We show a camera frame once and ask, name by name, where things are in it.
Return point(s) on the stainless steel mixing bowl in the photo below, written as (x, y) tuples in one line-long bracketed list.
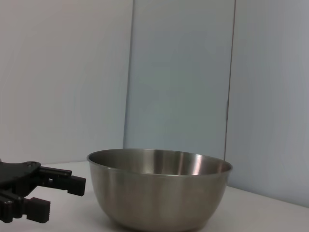
[(157, 200)]

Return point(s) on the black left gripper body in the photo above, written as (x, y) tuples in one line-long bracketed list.
[(17, 172)]

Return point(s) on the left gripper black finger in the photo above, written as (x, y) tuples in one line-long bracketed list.
[(38, 209), (76, 186)]

